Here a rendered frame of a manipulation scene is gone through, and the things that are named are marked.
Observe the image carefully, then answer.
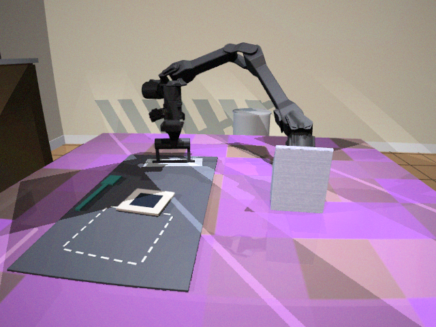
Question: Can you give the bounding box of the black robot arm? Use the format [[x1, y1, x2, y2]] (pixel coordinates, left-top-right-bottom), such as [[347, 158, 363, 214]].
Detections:
[[142, 42, 315, 148]]

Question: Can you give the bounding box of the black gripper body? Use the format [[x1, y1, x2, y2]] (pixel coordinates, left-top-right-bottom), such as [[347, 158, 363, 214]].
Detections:
[[160, 100, 185, 131]]

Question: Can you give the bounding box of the cream square tile with dark centre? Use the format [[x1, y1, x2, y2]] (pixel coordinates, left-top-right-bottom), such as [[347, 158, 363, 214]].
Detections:
[[116, 188, 174, 216]]

